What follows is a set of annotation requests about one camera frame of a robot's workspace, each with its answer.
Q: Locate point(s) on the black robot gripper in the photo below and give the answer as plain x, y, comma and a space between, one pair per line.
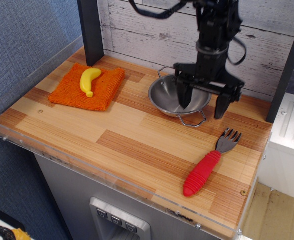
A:
209, 74

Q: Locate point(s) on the silver metal bowl with handles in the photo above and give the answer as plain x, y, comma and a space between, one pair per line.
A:
162, 95

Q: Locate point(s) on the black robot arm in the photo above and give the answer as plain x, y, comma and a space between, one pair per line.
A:
218, 23

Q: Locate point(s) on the white ridged side unit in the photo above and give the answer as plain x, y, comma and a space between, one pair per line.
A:
276, 169

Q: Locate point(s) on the yellow toy banana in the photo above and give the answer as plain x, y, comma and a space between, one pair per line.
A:
86, 79

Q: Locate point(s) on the clear acrylic table guard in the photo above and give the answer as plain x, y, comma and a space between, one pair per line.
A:
131, 148

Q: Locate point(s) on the orange knitted cloth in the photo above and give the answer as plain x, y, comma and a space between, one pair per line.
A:
104, 89

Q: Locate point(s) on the silver dispenser button panel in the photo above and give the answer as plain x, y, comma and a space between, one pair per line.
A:
116, 221

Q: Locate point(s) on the silver toy fridge cabinet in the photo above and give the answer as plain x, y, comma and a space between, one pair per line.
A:
73, 191

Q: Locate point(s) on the red handled metal spatula fork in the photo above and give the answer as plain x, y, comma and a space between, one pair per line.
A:
198, 176

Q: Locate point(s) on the dark right vertical post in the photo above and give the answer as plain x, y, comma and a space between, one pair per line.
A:
282, 86

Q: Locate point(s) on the dark vertical post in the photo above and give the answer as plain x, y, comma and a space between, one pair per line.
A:
282, 86
91, 31

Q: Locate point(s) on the dark left vertical post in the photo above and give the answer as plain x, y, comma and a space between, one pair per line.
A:
91, 31

